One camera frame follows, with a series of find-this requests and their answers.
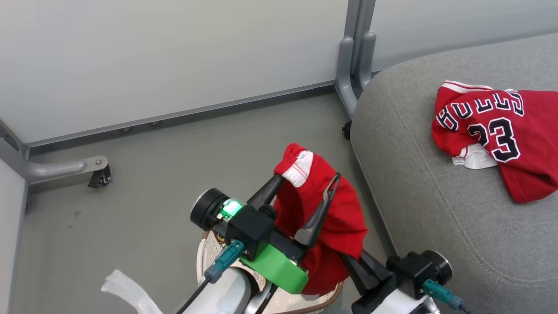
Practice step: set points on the grey partition post foot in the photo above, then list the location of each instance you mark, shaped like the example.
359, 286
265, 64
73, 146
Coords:
355, 52

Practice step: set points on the grey fabric sofa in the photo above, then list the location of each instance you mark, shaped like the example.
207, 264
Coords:
436, 218

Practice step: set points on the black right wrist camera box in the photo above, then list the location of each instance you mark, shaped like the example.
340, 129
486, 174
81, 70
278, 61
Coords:
414, 266

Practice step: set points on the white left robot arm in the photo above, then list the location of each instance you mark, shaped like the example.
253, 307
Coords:
226, 292

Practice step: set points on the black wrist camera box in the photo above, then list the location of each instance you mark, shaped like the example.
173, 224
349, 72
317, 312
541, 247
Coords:
248, 226
414, 266

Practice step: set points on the red number 23 basketball jersey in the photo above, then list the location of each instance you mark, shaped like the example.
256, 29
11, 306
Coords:
536, 144

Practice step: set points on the black caster wheel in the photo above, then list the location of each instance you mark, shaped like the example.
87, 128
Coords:
346, 130
99, 176

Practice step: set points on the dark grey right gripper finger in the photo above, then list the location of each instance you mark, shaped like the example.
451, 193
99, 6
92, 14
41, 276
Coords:
359, 274
377, 268

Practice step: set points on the grey metal partition leg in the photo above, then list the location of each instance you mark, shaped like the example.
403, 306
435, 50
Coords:
52, 168

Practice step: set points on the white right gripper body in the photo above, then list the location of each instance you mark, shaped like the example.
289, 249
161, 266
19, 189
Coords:
392, 303

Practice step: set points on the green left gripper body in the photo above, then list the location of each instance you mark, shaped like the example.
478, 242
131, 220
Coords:
279, 268

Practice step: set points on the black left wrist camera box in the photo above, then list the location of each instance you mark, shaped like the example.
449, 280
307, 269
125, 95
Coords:
248, 226

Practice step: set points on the grey partition bottom rail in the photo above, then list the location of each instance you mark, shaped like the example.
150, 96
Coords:
174, 114

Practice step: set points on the white ribbed cloth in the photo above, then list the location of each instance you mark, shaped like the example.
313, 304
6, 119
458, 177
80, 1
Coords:
128, 290

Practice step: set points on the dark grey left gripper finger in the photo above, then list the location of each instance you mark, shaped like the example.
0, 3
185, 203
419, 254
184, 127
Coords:
267, 194
318, 216

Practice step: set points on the white woven-rim laundry basket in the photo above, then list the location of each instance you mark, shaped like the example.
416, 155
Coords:
212, 252

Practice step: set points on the red shorts with white waistband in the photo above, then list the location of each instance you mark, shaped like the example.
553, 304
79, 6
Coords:
344, 218

